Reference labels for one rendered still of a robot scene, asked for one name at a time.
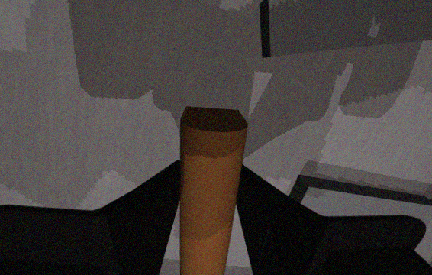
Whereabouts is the brown cylinder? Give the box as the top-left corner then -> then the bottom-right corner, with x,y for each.
179,106 -> 248,275

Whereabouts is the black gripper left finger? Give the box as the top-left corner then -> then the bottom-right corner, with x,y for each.
0,160 -> 180,275

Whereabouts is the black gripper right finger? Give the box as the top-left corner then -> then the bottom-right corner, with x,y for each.
236,164 -> 426,275

